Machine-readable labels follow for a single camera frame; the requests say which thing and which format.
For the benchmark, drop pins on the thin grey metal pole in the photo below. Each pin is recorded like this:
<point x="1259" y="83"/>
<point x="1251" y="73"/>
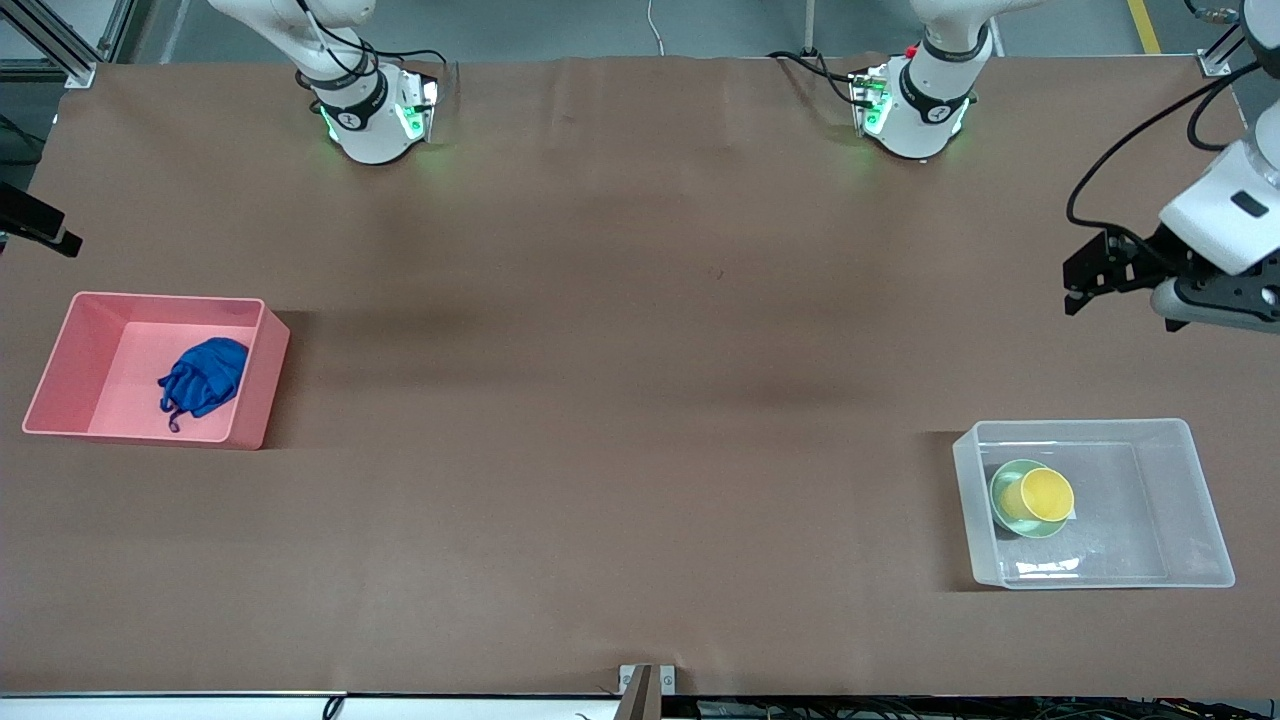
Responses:
<point x="809" y="25"/>

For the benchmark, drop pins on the pink plastic box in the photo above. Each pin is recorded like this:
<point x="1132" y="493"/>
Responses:
<point x="120" y="340"/>

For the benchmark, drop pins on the small metal corner bracket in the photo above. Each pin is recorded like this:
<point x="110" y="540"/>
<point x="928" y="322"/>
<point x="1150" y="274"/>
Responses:
<point x="1215" y="62"/>

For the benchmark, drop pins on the aluminium frame profile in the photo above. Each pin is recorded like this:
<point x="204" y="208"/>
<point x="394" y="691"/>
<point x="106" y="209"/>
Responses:
<point x="80" y="72"/>

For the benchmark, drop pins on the metal table edge bracket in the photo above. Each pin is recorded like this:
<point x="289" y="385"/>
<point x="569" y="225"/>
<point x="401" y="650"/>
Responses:
<point x="645" y="690"/>

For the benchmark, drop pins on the blue cloth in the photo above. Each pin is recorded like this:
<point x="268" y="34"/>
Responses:
<point x="205" y="375"/>

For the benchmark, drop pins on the light green bowl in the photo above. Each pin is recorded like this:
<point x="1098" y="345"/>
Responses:
<point x="1040" y="531"/>

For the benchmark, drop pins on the white table edge rail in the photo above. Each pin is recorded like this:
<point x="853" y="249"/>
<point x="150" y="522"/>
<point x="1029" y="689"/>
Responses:
<point x="200" y="708"/>

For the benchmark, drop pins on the yellow plastic cup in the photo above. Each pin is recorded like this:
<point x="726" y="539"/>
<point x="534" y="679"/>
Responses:
<point x="1048" y="493"/>

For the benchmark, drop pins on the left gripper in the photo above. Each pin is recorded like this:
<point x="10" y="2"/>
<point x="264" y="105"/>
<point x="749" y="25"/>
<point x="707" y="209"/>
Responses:
<point x="1158" y="252"/>

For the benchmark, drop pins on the clear plastic box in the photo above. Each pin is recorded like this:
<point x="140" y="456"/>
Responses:
<point x="1140" y="550"/>

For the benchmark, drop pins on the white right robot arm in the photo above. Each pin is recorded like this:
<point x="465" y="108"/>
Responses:
<point x="370" y="130"/>

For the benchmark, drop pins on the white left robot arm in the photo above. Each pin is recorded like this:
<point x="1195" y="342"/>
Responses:
<point x="925" y="120"/>

